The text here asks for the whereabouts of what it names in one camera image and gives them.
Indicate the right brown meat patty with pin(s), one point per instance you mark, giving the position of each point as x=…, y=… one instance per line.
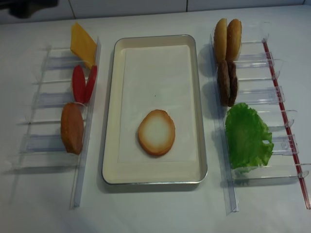
x=233, y=83

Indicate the bun slice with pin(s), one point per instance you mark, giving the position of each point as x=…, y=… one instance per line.
x=156, y=133
x=72, y=128

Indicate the cream metal tray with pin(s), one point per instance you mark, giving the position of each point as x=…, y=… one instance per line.
x=115, y=172

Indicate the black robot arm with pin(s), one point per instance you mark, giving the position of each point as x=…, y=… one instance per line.
x=26, y=8

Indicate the left red tomato slice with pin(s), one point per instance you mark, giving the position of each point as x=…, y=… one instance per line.
x=78, y=84

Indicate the bun half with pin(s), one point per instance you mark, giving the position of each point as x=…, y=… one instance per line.
x=234, y=36
x=220, y=40

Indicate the right red tomato slice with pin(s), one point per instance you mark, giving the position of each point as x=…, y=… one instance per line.
x=90, y=83

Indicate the right clear acrylic rack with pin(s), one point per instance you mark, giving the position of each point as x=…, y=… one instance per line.
x=258, y=72

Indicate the yellow cheese slice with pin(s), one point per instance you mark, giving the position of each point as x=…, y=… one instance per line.
x=82, y=45

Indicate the green lettuce leaf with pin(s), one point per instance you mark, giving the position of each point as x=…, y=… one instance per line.
x=248, y=137

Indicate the white paper tray liner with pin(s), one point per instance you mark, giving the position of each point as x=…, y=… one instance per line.
x=158, y=78

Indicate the red tomato slice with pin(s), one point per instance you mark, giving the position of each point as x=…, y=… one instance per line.
x=78, y=84
x=90, y=83

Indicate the right top bun half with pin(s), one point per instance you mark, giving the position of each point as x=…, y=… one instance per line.
x=234, y=36

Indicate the left top bun half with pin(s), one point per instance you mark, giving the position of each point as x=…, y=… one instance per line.
x=220, y=40

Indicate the left clear acrylic rack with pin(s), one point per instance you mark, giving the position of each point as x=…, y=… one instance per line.
x=42, y=150

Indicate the clear acrylic rack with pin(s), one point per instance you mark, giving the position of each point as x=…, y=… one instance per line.
x=42, y=150
x=258, y=72

